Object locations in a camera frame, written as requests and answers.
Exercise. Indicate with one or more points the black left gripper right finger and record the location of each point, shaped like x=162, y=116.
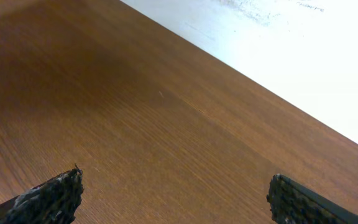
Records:
x=291, y=202

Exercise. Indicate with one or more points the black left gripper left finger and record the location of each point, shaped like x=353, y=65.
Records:
x=52, y=202

